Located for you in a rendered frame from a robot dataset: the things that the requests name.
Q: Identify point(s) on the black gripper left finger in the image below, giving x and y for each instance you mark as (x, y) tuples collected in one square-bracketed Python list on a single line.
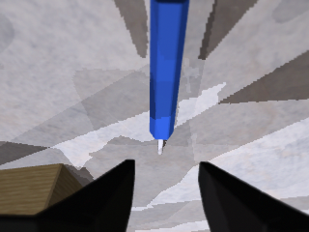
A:
[(102, 206)]

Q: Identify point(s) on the dark blue stylus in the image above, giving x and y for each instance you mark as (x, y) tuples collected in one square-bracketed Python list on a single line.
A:
[(167, 34)]

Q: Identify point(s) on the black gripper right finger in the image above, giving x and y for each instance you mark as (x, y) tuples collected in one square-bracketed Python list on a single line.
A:
[(232, 205)]

